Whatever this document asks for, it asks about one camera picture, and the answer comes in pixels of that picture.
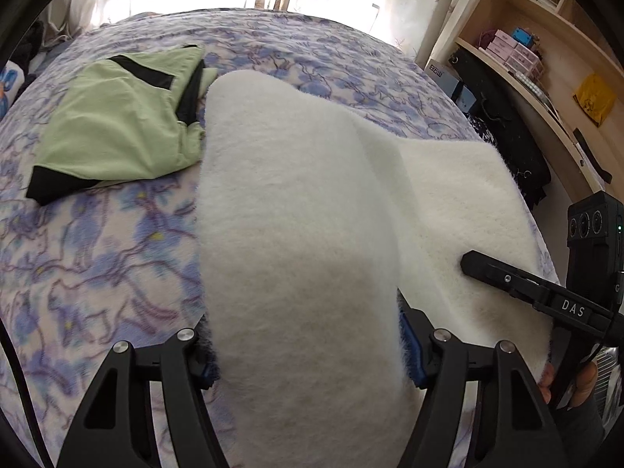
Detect person's right hand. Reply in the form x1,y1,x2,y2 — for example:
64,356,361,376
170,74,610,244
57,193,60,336
537,361,600,410

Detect green and black garment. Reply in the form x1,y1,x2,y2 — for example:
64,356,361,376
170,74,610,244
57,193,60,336
25,44,220,207

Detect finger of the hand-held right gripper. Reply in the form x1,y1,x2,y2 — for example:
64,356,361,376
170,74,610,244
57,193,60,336
461,250,561,309

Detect white fleece coat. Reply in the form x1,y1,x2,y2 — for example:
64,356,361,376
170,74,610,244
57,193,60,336
195,69,560,468

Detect black strap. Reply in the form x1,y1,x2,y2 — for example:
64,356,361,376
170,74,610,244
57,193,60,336
572,128,613,184

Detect pink drawer boxes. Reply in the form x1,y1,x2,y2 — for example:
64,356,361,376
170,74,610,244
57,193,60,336
486,28,545,80

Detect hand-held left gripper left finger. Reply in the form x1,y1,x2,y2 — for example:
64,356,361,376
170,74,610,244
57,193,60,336
56,328,230,468

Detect dark small box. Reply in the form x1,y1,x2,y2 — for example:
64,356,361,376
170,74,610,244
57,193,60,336
451,80,477,114

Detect black clothes pile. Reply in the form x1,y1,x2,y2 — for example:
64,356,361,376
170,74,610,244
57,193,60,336
18,18,48,62

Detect yellow bag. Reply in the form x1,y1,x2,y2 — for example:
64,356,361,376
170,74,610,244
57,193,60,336
573,74,618,129

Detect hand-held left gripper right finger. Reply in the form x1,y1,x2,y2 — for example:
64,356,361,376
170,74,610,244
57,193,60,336
397,297,561,468

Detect purple patterned bed blanket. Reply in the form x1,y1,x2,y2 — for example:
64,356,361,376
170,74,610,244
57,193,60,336
0,7,561,468

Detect black bag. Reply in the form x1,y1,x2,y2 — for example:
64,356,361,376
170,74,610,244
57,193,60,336
446,48,553,206

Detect person's right forearm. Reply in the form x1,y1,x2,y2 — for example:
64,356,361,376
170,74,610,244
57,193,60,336
550,390,609,468

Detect white printed cardboard box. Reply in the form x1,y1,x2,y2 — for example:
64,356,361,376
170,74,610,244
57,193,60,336
423,55,462,94

